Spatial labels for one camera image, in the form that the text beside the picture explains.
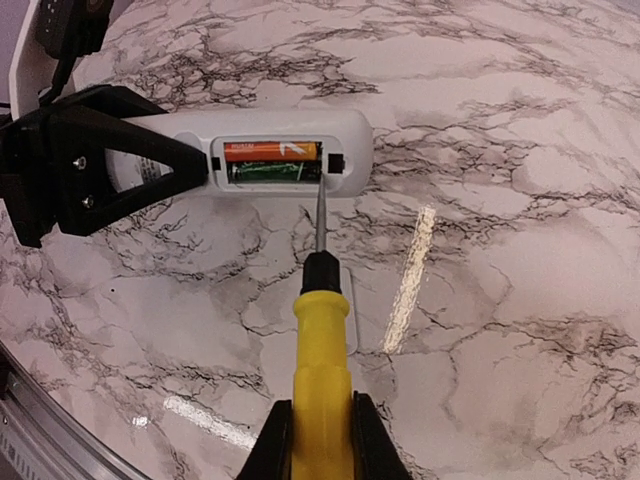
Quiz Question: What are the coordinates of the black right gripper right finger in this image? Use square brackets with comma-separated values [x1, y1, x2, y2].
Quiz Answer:
[352, 391, 412, 480]

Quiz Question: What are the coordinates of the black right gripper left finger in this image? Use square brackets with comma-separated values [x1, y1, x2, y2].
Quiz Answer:
[239, 400, 293, 480]

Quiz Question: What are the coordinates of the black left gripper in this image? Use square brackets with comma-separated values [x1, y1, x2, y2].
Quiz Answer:
[1, 84, 208, 248]

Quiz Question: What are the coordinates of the yellow black screwdriver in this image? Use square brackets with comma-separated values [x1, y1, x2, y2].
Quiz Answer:
[291, 180, 355, 479]

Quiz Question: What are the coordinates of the white remote control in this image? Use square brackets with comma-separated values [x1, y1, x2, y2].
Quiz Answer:
[131, 109, 374, 198]

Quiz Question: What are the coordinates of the orange AAA battery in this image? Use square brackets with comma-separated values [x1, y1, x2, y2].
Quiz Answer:
[224, 141, 321, 162]

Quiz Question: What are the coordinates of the white battery cover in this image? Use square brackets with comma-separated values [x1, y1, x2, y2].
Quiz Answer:
[340, 265, 359, 356]

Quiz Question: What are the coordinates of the green AAA battery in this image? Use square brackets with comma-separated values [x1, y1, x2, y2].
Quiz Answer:
[227, 161, 322, 184]

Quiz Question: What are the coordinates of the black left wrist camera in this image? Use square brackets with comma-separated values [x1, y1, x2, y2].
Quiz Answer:
[8, 0, 114, 120]

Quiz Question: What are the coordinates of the aluminium front table rail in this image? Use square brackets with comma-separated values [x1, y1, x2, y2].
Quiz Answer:
[1, 347, 147, 479]

